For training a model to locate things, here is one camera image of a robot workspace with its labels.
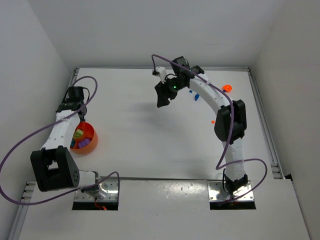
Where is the green lego brick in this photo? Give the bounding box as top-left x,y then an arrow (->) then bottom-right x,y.
73,128 -> 84,139

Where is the orange divided round container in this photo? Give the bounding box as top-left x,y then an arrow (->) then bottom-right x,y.
70,121 -> 98,155

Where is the teal lego brick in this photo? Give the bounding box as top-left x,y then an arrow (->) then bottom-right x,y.
70,140 -> 76,148

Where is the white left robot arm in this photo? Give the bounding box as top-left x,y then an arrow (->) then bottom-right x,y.
30,86 -> 108,199

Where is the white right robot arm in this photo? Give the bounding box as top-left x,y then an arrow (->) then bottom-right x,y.
152,56 -> 248,195

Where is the blue lego figure piece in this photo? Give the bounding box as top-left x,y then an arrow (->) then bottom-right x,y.
194,94 -> 200,101

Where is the orange small cup container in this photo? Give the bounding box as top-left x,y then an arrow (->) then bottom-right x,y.
222,84 -> 233,93

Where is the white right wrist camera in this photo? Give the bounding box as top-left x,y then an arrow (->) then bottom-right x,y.
152,66 -> 167,83

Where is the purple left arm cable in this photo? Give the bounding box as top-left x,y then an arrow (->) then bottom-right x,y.
0,76 -> 120,206

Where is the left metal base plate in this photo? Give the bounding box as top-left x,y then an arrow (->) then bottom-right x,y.
74,178 -> 119,203

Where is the metal base plate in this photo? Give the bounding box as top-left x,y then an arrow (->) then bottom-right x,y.
74,178 -> 119,203
207,180 -> 255,202

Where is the aluminium frame rail left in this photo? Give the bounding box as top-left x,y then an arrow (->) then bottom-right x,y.
7,67 -> 80,240

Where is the aluminium frame rail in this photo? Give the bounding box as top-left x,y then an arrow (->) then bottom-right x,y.
248,68 -> 285,179
7,67 -> 80,240

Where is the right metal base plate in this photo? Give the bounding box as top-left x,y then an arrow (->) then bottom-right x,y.
207,180 -> 255,202

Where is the aluminium frame rail right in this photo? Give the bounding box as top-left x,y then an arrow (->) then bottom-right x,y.
248,68 -> 285,179

